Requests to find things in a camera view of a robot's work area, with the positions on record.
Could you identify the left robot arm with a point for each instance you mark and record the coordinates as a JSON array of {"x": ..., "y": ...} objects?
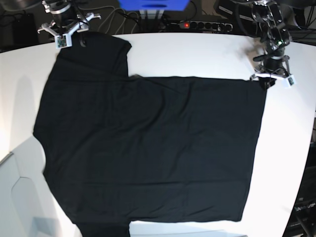
[{"x": 268, "y": 17}]

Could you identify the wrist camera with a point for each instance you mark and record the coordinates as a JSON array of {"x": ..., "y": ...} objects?
[
  {"x": 289, "y": 81},
  {"x": 63, "y": 41}
]

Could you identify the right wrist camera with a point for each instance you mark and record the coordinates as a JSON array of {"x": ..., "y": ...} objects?
[{"x": 63, "y": 41}]

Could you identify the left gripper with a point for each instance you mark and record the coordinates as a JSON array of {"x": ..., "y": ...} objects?
[{"x": 272, "y": 67}]

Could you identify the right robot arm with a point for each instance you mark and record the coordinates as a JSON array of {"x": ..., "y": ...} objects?
[{"x": 62, "y": 9}]

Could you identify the black T-shirt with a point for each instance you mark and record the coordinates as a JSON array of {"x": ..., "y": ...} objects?
[{"x": 122, "y": 148}]

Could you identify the blue plastic box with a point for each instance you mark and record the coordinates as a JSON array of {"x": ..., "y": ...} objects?
[{"x": 170, "y": 5}]

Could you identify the black power strip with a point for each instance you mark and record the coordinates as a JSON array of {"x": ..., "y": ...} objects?
[{"x": 198, "y": 26}]

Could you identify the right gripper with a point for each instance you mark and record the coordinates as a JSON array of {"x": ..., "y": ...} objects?
[{"x": 79, "y": 24}]

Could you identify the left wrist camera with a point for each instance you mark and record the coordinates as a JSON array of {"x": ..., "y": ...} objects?
[{"x": 289, "y": 81}]

